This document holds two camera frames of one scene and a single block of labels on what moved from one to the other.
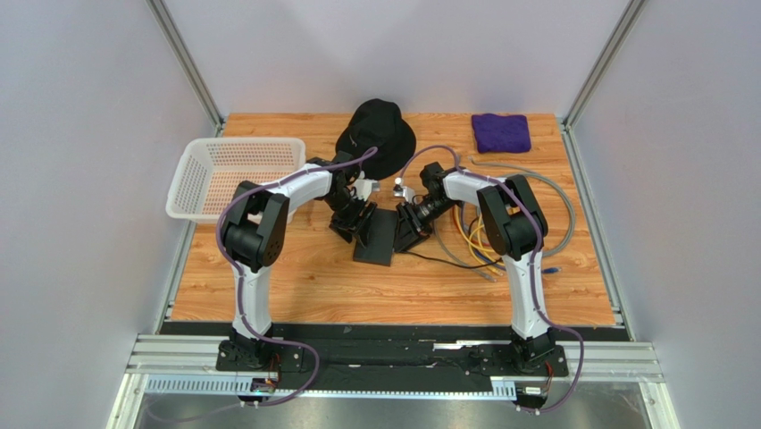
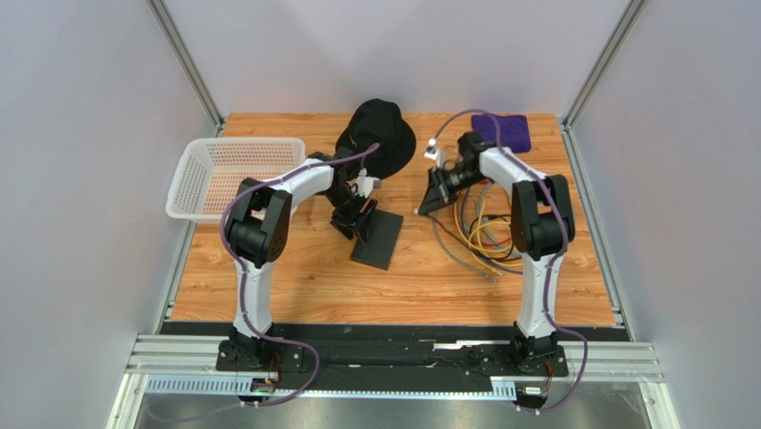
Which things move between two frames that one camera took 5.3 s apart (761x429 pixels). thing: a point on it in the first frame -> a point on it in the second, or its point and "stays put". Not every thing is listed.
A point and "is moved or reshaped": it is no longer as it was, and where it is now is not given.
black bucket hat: [378, 123] stays put
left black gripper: [347, 228] stays put
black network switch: [380, 246] stays put
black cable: [447, 262] is moved or reshaped
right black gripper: [413, 221] -> [441, 186]
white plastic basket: [210, 170] stays put
